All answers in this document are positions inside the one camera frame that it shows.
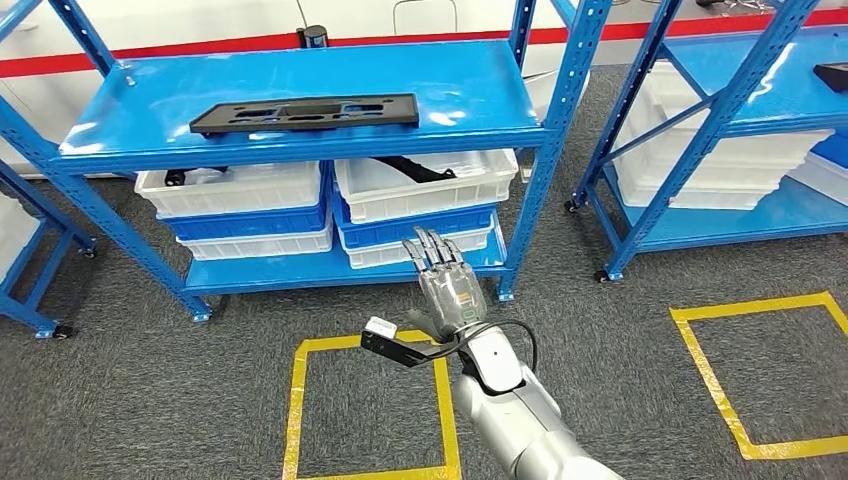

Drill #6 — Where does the long black plastic part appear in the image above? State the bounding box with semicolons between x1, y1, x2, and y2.
189;92;421;138

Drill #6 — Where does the blue metal shelf rack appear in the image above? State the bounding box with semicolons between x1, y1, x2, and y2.
0;0;614;326
563;0;848;285
0;158;99;340

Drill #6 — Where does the white plastic bin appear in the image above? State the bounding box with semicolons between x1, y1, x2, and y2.
334;148;519;225
0;192;42;283
788;153;848;207
177;225;335;262
341;221;495;270
612;132;808;195
134;162;324;219
622;62;835;170
619;175;778;212

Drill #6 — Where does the yellow floor tape square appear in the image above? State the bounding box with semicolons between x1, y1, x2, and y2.
282;329;463;480
669;291;848;462

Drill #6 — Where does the chrome chair base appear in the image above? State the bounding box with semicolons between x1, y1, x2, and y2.
722;0;778;18

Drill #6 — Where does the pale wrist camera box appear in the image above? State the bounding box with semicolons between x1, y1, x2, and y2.
364;316;399;340

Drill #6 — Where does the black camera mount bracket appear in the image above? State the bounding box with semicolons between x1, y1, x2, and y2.
360;331;465;370

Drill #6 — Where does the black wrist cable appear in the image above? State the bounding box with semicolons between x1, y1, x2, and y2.
423;319;539;374

